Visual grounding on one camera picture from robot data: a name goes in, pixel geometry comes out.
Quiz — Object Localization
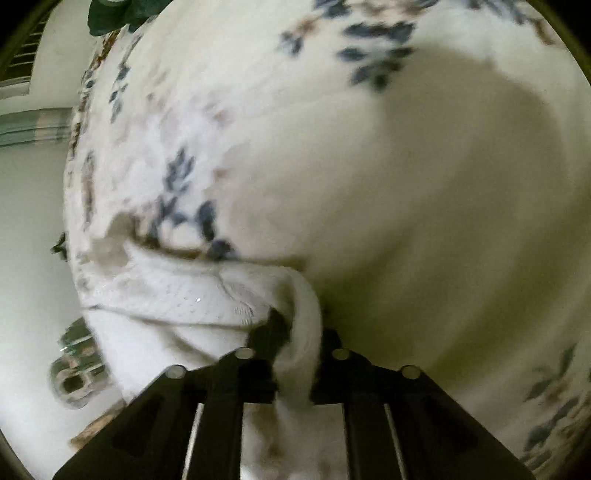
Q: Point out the white floral fleece blanket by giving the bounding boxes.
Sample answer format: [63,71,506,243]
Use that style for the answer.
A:
[64,1,590,479]

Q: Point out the dark green garment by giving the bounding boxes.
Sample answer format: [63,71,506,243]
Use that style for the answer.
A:
[87,0,171,37]

